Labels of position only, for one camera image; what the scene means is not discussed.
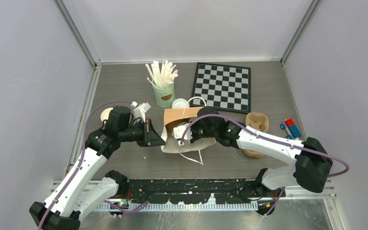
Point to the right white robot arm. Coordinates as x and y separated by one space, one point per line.
307 163

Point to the brown paper bag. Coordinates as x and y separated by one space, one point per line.
172 118

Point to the stack of pulp cup carriers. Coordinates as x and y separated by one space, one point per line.
259 122

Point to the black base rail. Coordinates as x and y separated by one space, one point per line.
193 191

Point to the black white chessboard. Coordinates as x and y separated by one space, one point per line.
223 87

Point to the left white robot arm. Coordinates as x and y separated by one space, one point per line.
69 204

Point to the stack of paper cups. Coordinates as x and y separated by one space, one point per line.
105 114

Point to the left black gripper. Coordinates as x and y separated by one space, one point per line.
150 137

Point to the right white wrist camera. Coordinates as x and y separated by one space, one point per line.
181 135

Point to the red blue toy car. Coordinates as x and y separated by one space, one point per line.
292 131

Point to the stack of white lids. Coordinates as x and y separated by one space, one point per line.
180 103

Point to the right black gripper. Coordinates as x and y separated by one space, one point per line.
194 138

